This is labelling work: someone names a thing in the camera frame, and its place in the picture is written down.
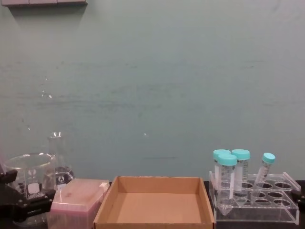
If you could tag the shallow brown cardboard tray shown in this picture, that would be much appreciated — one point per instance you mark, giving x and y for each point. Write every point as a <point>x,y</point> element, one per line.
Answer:
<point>155,205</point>

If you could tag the slim tube with teal cap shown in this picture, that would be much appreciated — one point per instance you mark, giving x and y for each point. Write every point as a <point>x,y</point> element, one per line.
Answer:
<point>268,158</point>

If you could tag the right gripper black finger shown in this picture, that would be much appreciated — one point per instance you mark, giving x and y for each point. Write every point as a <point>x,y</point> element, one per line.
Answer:
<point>299,196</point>

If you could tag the pink pipette tip box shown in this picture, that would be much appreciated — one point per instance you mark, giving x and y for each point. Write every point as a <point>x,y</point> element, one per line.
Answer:
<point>78,198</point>

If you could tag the grey wall shelf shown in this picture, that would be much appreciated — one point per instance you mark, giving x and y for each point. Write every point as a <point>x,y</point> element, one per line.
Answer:
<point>43,2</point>

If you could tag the clear glass conical flask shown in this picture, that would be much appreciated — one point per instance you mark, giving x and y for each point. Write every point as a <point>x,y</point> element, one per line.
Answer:
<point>62,176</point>

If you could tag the clear glass beaker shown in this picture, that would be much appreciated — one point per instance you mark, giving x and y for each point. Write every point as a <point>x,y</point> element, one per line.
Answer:
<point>40,171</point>

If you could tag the large tube with teal cap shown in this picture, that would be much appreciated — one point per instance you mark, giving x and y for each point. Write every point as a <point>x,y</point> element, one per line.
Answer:
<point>220,152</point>
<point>240,153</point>
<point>227,159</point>

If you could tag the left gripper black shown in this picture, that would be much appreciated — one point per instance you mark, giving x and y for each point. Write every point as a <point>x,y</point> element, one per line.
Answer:
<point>6,202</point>

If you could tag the clear acrylic tube rack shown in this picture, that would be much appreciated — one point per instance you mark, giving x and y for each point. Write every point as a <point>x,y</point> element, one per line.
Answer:
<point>269,210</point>

